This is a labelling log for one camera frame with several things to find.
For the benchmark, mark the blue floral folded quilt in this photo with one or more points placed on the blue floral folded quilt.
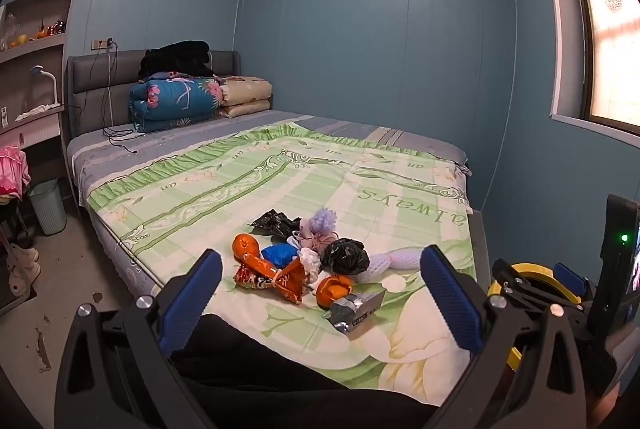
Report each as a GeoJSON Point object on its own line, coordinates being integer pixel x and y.
{"type": "Point", "coordinates": [170, 104]}

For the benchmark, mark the oranges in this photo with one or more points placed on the oranges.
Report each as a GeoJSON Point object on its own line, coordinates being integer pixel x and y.
{"type": "Point", "coordinates": [20, 41]}

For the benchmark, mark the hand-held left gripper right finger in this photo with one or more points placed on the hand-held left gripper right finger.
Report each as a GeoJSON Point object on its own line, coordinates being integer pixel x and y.
{"type": "Point", "coordinates": [452, 299]}

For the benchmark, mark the pink garment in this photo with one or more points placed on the pink garment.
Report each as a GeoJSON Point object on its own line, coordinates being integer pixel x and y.
{"type": "Point", "coordinates": [12, 171]}

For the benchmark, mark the pale foam fruit net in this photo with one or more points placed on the pale foam fruit net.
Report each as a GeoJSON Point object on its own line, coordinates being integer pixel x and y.
{"type": "Point", "coordinates": [395, 261]}

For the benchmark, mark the pale green waste basket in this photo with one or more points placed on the pale green waste basket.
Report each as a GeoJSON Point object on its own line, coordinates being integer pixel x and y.
{"type": "Point", "coordinates": [47, 209]}

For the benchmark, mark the dark jars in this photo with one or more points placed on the dark jars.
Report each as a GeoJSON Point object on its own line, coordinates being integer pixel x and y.
{"type": "Point", "coordinates": [52, 29]}

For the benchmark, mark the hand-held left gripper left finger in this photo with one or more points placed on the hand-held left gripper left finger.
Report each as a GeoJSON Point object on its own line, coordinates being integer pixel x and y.
{"type": "Point", "coordinates": [190, 294]}

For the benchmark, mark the silver foil packet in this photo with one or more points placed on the silver foil packet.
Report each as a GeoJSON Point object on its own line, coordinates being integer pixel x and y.
{"type": "Point", "coordinates": [357, 314]}

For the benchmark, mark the beige shoe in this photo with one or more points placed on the beige shoe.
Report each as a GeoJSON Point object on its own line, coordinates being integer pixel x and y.
{"type": "Point", "coordinates": [25, 279]}
{"type": "Point", "coordinates": [22, 255]}

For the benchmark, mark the grey upholstered bed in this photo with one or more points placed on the grey upholstered bed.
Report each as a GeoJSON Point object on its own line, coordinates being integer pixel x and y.
{"type": "Point", "coordinates": [90, 79]}

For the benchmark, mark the white cloth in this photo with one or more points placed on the white cloth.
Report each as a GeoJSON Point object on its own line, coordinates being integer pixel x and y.
{"type": "Point", "coordinates": [32, 113]}

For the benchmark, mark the pink bag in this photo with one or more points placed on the pink bag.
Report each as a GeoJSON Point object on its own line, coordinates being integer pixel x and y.
{"type": "Point", "coordinates": [320, 241]}

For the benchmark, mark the large black plastic bag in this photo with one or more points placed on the large black plastic bag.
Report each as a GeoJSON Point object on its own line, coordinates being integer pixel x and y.
{"type": "Point", "coordinates": [345, 256]}

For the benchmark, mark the built-in wall shelf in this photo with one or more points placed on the built-in wall shelf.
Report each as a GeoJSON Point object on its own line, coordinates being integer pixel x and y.
{"type": "Point", "coordinates": [35, 54]}

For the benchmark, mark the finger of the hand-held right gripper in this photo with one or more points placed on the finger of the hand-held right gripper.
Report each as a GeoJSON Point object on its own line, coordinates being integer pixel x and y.
{"type": "Point", "coordinates": [567, 281]}
{"type": "Point", "coordinates": [522, 284]}

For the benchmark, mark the orange snack packet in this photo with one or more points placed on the orange snack packet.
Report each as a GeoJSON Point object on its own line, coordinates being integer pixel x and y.
{"type": "Point", "coordinates": [270, 279]}

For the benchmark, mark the lavender ruffled foam net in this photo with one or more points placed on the lavender ruffled foam net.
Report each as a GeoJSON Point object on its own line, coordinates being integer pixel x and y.
{"type": "Point", "coordinates": [325, 220]}

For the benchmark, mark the yellow rimmed black trash bin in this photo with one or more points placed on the yellow rimmed black trash bin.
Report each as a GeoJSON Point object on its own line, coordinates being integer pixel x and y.
{"type": "Point", "coordinates": [530, 266]}

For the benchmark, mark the green floral blanket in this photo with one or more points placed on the green floral blanket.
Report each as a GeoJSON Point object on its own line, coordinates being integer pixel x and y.
{"type": "Point", "coordinates": [200, 189]}

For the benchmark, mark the white tissue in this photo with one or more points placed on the white tissue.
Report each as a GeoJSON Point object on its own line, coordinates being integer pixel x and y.
{"type": "Point", "coordinates": [311, 259]}

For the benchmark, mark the black clothing pile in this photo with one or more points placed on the black clothing pile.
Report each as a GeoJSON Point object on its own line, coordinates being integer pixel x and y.
{"type": "Point", "coordinates": [175, 56]}

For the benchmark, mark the white desk lamp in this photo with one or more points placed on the white desk lamp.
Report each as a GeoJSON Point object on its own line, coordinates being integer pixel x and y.
{"type": "Point", "coordinates": [50, 81]}

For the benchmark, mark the blue wrapper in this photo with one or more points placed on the blue wrapper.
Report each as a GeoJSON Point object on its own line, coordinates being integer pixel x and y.
{"type": "Point", "coordinates": [277, 255]}

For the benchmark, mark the beige folded quilt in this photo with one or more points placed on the beige folded quilt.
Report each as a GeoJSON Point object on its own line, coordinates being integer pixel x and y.
{"type": "Point", "coordinates": [247, 91]}

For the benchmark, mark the window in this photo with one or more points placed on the window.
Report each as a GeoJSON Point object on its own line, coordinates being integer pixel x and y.
{"type": "Point", "coordinates": [610, 59]}

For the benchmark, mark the orange peel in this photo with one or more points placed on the orange peel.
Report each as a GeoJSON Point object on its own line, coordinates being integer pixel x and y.
{"type": "Point", "coordinates": [332, 291]}
{"type": "Point", "coordinates": [246, 246]}

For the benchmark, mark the small black plastic bag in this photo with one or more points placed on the small black plastic bag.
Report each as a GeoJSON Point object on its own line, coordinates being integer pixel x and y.
{"type": "Point", "coordinates": [275, 223]}

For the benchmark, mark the wall power socket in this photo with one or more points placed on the wall power socket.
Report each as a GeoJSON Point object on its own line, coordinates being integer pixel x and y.
{"type": "Point", "coordinates": [99, 44]}

